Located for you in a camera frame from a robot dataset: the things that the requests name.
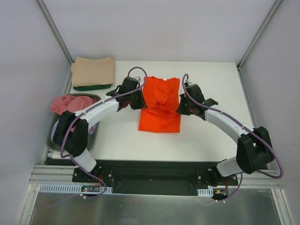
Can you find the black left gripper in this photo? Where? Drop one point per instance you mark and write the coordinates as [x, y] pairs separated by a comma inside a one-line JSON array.
[[139, 103]]

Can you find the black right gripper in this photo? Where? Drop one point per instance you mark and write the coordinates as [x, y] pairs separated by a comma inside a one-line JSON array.
[[182, 108]]

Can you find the orange t shirt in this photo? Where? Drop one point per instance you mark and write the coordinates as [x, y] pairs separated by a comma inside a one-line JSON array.
[[162, 99]]

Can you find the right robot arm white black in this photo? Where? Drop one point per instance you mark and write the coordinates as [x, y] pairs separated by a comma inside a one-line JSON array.
[[253, 144]]

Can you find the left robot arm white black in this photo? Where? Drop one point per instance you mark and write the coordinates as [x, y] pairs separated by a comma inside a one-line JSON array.
[[71, 131]]

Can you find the folded green t shirt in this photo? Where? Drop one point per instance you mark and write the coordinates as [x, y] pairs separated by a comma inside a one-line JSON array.
[[92, 87]]

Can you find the lavender crumpled t shirt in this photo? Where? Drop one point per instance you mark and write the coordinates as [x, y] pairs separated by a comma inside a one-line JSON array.
[[90, 132]]

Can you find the folded beige t shirt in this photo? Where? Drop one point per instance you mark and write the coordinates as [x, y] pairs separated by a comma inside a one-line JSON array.
[[87, 72]]

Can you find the pink crumpled t shirt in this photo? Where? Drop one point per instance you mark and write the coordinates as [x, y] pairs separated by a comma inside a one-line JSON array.
[[71, 103]]

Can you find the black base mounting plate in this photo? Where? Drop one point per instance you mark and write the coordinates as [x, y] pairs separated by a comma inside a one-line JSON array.
[[154, 177]]

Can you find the right white cable duct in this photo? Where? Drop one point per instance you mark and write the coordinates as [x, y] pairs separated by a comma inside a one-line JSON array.
[[205, 192]]

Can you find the white cable duct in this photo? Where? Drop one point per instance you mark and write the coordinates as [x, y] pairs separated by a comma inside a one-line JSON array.
[[74, 189], [205, 192]]

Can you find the aluminium front rail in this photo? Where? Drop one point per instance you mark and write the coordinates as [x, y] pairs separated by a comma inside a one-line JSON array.
[[52, 174]]

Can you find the left aluminium frame post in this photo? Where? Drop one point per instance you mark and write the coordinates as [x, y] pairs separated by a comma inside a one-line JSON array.
[[54, 30]]

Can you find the aluminium frame post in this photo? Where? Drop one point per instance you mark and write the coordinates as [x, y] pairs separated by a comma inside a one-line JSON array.
[[54, 30], [259, 33]]

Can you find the left white cable duct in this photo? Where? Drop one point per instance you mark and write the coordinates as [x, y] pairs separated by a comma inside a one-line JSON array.
[[74, 189]]

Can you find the right aluminium frame post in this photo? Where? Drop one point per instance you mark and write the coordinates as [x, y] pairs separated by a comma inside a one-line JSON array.
[[259, 33]]

